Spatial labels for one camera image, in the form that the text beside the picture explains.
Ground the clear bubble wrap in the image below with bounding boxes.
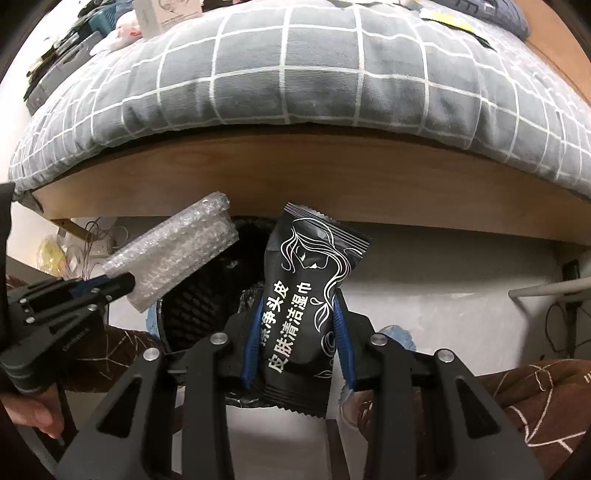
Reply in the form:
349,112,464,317
103,192,238,312

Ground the black wet wipe packet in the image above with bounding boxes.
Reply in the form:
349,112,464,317
246,202,370,417

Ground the clear plastic bag red print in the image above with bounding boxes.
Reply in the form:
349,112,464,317
108,10,142,51

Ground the white small carton box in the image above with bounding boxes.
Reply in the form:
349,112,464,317
133,0,202,39

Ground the yellow snack wrapper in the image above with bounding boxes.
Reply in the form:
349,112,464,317
419,7,493,49

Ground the black trash bin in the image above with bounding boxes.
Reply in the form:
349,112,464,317
151,216,276,352

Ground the person left hand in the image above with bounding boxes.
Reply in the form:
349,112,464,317
1,385,64,439

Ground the blue slipper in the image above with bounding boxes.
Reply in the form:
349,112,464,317
380,325,417,352

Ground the yellow plastic bag on floor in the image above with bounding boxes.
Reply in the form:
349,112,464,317
36,235,66,277

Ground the brown patterned trouser leg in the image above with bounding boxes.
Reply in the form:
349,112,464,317
341,351,590,479

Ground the grey suitcase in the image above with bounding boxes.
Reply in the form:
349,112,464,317
25,32,103,115

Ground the teal suitcase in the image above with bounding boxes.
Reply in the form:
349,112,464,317
78,0,134,36

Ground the grey checked bed sheet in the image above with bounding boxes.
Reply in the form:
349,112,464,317
8,1,590,196

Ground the blue striped duvet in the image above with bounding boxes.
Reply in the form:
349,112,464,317
439,0,530,40

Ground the wooden headboard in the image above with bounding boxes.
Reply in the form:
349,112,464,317
516,0,590,104

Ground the wooden bed frame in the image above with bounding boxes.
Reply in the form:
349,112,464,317
32,124,590,245

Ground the white chair frame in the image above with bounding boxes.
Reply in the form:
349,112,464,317
508,277,591,303

